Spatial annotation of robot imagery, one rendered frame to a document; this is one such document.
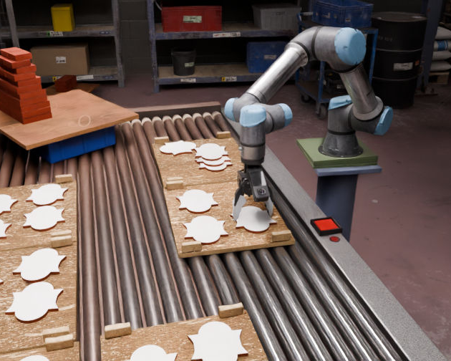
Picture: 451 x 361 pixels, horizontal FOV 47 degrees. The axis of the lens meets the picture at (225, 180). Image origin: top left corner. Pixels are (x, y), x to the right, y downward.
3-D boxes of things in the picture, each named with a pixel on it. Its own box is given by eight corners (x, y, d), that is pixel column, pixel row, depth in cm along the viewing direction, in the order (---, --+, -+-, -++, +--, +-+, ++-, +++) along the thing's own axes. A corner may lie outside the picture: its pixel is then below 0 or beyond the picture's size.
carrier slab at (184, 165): (232, 140, 229) (232, 136, 228) (258, 180, 193) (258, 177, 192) (152, 147, 222) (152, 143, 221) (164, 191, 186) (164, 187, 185)
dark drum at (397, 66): (399, 91, 600) (412, 11, 560) (424, 107, 547) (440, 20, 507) (350, 93, 593) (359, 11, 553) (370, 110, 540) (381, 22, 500)
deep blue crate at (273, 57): (284, 63, 653) (286, 34, 637) (290, 72, 617) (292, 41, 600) (244, 64, 650) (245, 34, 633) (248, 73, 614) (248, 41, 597)
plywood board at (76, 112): (80, 92, 256) (79, 89, 255) (139, 118, 224) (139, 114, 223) (-24, 116, 226) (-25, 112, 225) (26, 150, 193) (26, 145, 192)
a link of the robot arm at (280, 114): (266, 98, 168) (244, 105, 161) (295, 104, 161) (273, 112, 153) (266, 122, 171) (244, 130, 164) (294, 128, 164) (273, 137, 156)
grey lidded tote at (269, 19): (290, 23, 629) (291, 2, 618) (301, 29, 597) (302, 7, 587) (250, 25, 618) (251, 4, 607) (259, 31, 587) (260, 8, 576)
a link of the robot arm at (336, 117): (336, 121, 227) (338, 91, 222) (364, 127, 219) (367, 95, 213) (321, 128, 219) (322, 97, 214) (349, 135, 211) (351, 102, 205)
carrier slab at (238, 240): (258, 183, 192) (258, 179, 191) (295, 244, 156) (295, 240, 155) (163, 192, 185) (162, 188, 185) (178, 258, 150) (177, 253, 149)
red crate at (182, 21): (217, 24, 622) (217, -1, 610) (222, 31, 583) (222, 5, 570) (161, 26, 614) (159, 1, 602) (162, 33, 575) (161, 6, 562)
